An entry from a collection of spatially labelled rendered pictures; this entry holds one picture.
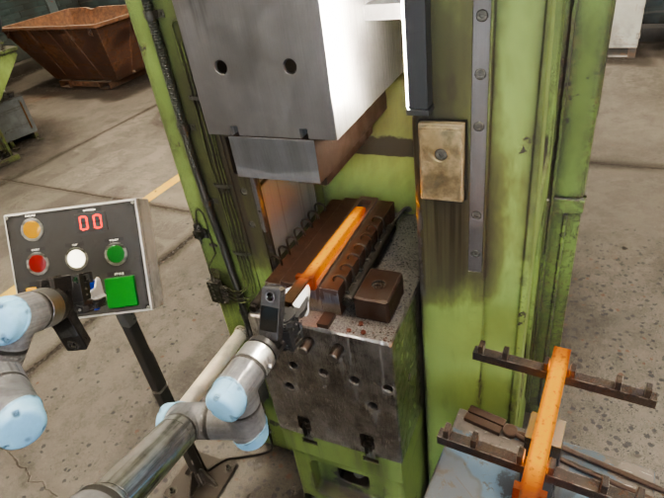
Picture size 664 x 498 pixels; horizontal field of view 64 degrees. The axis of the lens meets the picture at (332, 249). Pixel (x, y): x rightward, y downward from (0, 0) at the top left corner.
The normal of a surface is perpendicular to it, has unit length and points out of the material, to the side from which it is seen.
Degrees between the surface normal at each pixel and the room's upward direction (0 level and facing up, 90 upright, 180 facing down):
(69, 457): 0
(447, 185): 90
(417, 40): 90
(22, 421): 91
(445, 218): 90
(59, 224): 60
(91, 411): 0
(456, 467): 0
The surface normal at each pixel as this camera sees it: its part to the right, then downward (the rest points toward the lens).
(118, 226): -0.04, 0.07
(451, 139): -0.39, 0.56
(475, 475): -0.13, -0.82
